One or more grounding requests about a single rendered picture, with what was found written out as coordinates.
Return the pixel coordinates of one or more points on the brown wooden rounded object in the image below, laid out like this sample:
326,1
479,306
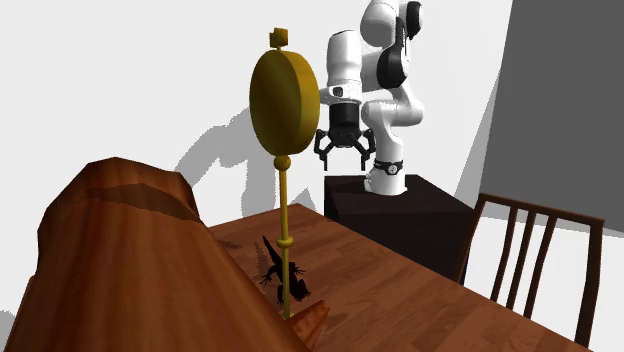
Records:
122,263

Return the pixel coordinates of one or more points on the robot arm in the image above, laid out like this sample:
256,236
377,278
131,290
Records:
385,122

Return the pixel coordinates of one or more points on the black lizard figure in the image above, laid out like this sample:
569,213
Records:
291,280

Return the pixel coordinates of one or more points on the gold round standing mirror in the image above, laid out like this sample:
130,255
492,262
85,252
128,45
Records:
285,102

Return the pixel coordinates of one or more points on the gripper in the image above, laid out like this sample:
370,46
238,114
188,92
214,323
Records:
344,122

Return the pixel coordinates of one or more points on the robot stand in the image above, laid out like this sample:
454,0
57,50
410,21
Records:
419,219

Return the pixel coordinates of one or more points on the brown wooden table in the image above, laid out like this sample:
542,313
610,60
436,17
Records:
414,302

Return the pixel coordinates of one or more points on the dark wooden chair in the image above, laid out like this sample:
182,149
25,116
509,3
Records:
546,263

